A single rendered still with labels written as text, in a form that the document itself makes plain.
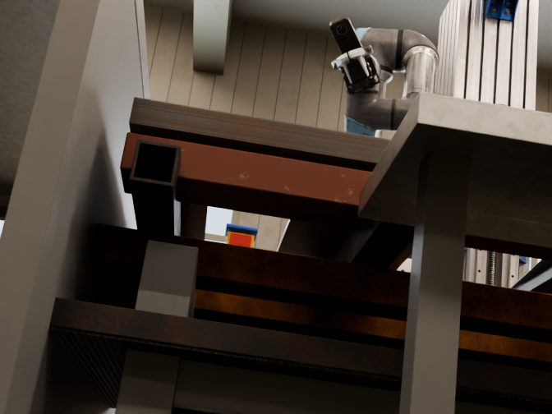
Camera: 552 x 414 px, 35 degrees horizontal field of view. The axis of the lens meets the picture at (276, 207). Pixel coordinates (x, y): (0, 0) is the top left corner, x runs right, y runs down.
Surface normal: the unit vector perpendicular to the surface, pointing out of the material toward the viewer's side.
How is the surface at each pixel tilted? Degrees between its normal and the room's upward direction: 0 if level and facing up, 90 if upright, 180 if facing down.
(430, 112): 90
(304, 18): 180
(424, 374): 90
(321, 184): 90
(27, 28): 180
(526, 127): 90
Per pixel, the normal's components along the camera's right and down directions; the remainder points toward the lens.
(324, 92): 0.10, -0.32
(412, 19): -0.13, 0.93
